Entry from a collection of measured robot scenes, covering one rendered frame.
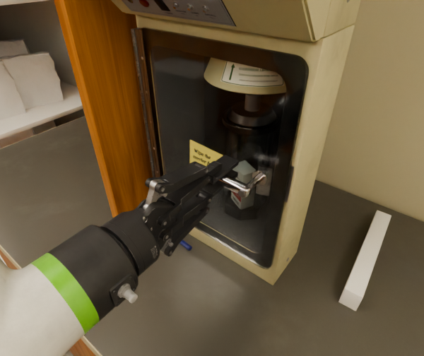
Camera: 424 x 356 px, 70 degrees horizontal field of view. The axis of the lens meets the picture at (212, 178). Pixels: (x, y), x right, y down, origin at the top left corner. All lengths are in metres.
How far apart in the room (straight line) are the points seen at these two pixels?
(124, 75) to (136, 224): 0.35
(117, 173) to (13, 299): 0.42
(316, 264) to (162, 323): 0.35
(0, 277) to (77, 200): 0.60
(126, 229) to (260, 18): 0.27
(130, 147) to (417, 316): 0.66
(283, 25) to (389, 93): 0.52
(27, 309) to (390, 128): 0.80
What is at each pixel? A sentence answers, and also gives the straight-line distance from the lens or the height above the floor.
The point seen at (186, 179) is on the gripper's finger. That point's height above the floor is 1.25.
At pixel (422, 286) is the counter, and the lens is 0.79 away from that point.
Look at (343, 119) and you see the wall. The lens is 0.89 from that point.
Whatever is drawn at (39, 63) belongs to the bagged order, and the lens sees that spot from 1.59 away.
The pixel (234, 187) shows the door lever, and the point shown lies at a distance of 0.46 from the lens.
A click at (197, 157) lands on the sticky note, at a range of 0.56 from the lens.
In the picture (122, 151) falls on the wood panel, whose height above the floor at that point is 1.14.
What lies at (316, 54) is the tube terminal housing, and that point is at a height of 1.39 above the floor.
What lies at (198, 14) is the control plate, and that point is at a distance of 0.43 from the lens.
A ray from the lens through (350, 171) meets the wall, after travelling 0.95.
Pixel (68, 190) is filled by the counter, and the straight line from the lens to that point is 0.96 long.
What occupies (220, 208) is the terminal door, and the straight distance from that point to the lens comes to 0.59.
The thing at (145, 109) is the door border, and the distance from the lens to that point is 0.61.
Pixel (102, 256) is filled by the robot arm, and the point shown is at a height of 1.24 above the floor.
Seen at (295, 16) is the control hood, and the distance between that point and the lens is 0.35.
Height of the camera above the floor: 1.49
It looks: 37 degrees down
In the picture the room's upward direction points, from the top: straight up
